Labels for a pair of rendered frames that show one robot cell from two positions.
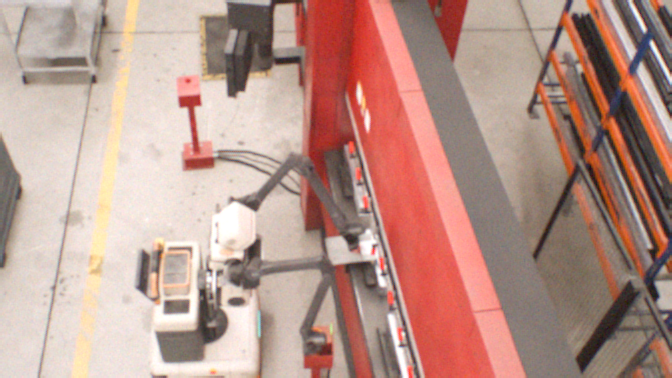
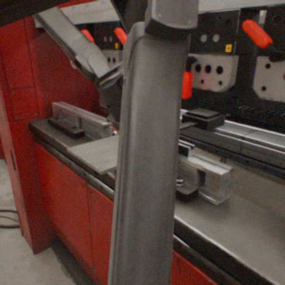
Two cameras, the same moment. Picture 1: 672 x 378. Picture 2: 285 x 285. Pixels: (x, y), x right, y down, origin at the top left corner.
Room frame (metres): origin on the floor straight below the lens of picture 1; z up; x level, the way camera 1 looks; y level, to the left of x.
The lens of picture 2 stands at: (1.75, 0.11, 1.28)
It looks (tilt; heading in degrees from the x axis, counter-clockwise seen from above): 22 degrees down; 333
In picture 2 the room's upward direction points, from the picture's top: straight up
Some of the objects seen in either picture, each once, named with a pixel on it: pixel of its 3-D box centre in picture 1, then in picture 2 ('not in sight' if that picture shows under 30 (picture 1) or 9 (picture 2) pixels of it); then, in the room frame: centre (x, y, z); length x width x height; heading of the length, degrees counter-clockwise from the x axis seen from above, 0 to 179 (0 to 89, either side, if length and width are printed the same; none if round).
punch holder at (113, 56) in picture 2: (372, 186); (116, 48); (2.63, -0.24, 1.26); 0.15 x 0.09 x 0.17; 14
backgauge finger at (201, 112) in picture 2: not in sight; (190, 121); (2.46, -0.45, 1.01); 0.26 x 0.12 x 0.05; 104
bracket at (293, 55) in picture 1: (295, 71); not in sight; (3.61, 0.28, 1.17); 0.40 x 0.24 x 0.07; 14
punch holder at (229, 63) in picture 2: (388, 245); (214, 52); (2.25, -0.33, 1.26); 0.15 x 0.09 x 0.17; 14
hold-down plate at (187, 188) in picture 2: (366, 263); (155, 175); (2.36, -0.25, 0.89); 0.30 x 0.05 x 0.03; 14
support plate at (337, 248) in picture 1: (350, 249); (123, 147); (2.38, -0.15, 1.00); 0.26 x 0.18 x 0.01; 104
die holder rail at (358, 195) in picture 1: (356, 179); (79, 120); (2.95, -0.16, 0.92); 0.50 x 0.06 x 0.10; 14
